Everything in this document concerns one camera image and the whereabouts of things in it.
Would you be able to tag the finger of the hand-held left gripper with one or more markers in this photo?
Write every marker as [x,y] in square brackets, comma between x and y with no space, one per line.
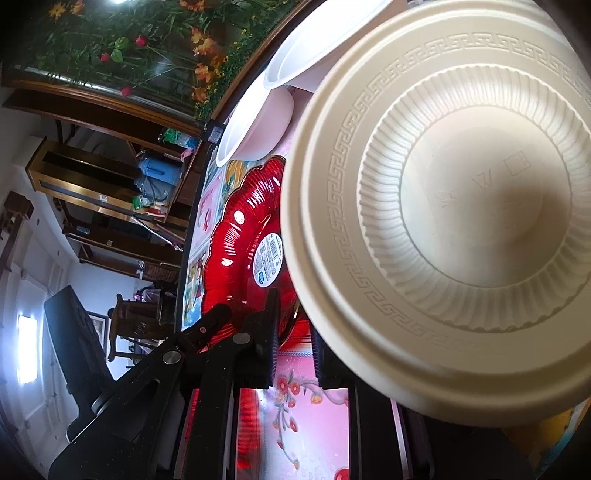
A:
[210,325]

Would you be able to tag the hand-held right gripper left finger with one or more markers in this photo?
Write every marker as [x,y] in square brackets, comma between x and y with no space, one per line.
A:
[272,337]

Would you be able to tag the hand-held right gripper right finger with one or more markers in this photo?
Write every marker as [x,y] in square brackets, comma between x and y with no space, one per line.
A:
[325,364]

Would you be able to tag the red ribbed plastic plate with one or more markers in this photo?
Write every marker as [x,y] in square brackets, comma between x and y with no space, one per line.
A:
[240,258]

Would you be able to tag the white foam bowl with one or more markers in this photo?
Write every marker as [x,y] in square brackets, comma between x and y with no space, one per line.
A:
[258,124]

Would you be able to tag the cream embossed plastic bowl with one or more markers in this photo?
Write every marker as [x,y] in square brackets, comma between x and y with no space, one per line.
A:
[461,207]

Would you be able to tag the white plate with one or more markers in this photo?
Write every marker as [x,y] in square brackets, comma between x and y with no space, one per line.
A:
[314,41]

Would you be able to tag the ceiling light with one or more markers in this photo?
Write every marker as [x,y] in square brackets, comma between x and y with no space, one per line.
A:
[27,348]

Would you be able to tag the fruit print tablecloth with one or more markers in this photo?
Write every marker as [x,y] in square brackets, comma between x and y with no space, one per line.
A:
[295,415]

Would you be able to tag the dark wooden chair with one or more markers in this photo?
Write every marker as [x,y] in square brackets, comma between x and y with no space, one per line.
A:
[138,325]

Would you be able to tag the green packet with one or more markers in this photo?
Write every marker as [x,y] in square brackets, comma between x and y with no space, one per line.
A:
[140,201]

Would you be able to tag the grey blue plastic bag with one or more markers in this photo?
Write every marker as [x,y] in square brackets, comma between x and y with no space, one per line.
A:
[154,190]

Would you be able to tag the blue plastic jug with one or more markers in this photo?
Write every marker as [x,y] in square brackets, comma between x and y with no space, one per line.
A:
[159,170]

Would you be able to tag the small pink item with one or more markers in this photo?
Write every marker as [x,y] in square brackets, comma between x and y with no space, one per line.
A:
[189,153]

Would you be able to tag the dark wooden cabinet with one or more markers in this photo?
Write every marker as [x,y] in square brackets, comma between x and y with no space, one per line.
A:
[115,117]

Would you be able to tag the artificial flower display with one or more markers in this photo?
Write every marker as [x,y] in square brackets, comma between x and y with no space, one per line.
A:
[152,41]

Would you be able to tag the framed wall picture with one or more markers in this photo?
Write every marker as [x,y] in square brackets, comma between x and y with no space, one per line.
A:
[98,323]

